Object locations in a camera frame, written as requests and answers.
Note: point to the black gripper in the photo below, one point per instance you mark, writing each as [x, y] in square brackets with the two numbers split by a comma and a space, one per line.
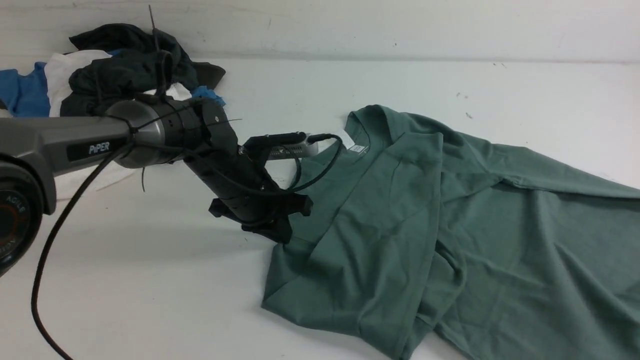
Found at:
[245, 192]

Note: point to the green long-sleeve top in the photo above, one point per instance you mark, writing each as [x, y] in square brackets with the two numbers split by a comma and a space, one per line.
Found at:
[503, 252]

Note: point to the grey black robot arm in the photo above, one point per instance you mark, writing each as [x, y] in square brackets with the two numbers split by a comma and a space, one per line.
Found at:
[137, 134]

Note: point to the dark grey garment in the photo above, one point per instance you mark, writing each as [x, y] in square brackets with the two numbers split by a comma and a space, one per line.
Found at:
[199, 78]

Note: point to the white garment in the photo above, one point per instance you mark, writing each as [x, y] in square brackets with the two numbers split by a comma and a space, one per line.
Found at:
[58, 71]

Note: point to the blue garment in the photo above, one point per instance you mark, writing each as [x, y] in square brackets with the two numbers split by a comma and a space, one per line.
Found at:
[30, 95]

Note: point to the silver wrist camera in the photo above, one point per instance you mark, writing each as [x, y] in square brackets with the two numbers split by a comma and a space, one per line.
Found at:
[282, 146]

